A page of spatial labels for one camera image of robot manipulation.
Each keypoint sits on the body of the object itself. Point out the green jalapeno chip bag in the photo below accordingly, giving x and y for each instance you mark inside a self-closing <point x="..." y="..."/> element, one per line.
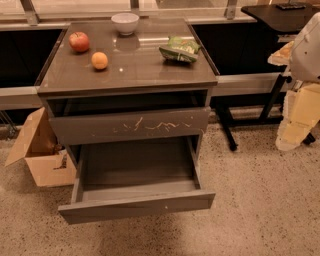
<point x="180" y="49"/>

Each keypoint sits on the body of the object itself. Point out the open grey lower drawer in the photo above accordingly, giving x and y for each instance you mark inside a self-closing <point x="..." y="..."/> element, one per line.
<point x="136" y="178"/>

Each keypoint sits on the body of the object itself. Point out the orange fruit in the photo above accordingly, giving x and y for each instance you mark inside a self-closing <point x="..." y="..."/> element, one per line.
<point x="99" y="60"/>

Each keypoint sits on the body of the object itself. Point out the black device on table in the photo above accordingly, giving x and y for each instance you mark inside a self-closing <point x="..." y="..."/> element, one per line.
<point x="291" y="6"/>

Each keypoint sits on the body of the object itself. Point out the white bowl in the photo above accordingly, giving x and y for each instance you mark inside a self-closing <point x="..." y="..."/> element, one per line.
<point x="125" y="23"/>

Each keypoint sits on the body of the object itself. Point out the cardboard box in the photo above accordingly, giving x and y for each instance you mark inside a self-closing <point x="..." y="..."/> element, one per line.
<point x="48" y="162"/>

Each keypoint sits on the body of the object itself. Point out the grey drawer cabinet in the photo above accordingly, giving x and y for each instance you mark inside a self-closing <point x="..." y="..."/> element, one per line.
<point x="136" y="79"/>

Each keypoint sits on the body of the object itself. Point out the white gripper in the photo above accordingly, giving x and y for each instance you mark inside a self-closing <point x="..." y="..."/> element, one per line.
<point x="307" y="55"/>

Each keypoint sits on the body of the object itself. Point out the red apple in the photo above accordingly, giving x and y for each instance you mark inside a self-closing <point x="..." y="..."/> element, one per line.
<point x="79" y="42"/>

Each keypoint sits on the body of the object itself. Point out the scratched grey middle drawer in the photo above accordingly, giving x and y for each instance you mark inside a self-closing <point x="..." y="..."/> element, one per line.
<point x="127" y="126"/>

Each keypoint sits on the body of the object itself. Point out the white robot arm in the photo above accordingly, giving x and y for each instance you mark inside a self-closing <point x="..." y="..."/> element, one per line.
<point x="304" y="63"/>

